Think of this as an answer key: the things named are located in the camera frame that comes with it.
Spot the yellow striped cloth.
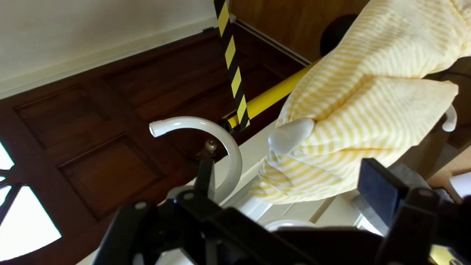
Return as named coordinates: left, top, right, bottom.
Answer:
left=254, top=0, right=471, bottom=205

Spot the yellow barrier post black base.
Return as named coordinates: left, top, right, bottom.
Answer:
left=222, top=13, right=360, bottom=131

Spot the dark wooden panel door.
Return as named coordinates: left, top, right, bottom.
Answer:
left=0, top=26, right=321, bottom=265

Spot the black yellow barrier tape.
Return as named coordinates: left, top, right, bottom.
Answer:
left=213, top=0, right=253, bottom=132

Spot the white coat stand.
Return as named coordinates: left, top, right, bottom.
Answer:
left=147, top=103, right=459, bottom=234

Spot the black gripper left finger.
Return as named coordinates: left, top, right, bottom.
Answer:
left=93, top=190, right=306, bottom=265

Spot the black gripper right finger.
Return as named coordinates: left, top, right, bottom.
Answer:
left=356, top=156, right=471, bottom=265

